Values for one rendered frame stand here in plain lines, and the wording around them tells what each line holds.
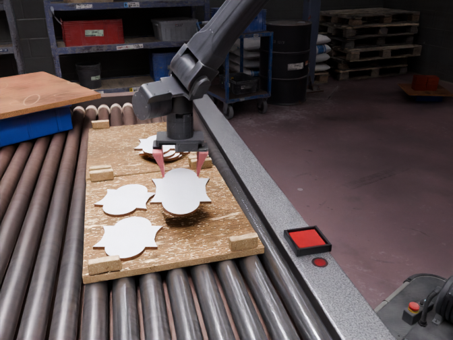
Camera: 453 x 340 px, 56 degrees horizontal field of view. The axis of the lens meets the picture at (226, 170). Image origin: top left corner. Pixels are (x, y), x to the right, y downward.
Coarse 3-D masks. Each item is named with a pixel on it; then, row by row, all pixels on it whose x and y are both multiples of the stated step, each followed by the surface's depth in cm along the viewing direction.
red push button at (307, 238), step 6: (294, 234) 91; (300, 234) 91; (306, 234) 91; (312, 234) 91; (294, 240) 89; (300, 240) 89; (306, 240) 89; (312, 240) 89; (318, 240) 89; (300, 246) 87; (306, 246) 87
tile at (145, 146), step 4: (152, 136) 133; (140, 140) 130; (144, 140) 130; (148, 140) 130; (152, 140) 130; (140, 144) 127; (144, 144) 127; (148, 144) 127; (152, 144) 127; (136, 148) 125; (140, 148) 125; (144, 148) 124; (148, 148) 124; (164, 148) 124; (168, 148) 124; (172, 148) 125; (144, 152) 123; (148, 152) 122; (164, 152) 122
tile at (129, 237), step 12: (108, 228) 91; (120, 228) 91; (132, 228) 91; (144, 228) 91; (156, 228) 91; (108, 240) 87; (120, 240) 87; (132, 240) 87; (144, 240) 87; (108, 252) 83; (120, 252) 83; (132, 252) 83
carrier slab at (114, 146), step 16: (112, 128) 150; (128, 128) 150; (144, 128) 150; (160, 128) 150; (96, 144) 136; (112, 144) 136; (128, 144) 136; (96, 160) 125; (112, 160) 125; (128, 160) 125; (144, 160) 125
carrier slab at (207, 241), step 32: (96, 192) 107; (224, 192) 107; (96, 224) 94; (160, 224) 94; (192, 224) 94; (224, 224) 94; (96, 256) 83; (160, 256) 83; (192, 256) 83; (224, 256) 84
